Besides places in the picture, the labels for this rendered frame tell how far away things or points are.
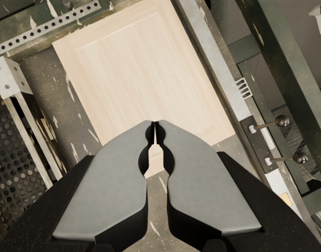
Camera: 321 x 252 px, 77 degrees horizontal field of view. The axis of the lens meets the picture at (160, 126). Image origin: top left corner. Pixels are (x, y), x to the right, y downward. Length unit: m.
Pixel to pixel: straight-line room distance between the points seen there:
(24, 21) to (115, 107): 0.41
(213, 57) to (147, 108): 0.29
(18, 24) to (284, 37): 0.89
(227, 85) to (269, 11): 0.29
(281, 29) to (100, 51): 0.63
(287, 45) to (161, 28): 0.44
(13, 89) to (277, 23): 0.90
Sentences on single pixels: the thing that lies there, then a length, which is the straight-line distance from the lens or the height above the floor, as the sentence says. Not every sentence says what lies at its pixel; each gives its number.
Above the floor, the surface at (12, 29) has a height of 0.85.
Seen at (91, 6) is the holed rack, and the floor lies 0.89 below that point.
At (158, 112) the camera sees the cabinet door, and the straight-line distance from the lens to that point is 0.71.
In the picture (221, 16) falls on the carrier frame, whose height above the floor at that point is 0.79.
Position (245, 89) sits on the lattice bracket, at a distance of 0.80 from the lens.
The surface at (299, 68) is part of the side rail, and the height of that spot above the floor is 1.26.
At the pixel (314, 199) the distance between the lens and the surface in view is 1.01.
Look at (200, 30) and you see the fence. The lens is 0.78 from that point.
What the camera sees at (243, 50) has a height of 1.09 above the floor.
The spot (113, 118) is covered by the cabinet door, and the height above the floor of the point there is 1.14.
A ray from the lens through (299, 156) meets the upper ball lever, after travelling 0.71.
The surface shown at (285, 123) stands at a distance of 0.68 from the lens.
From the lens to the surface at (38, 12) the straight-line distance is 0.86.
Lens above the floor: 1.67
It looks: 40 degrees down
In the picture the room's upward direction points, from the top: 152 degrees clockwise
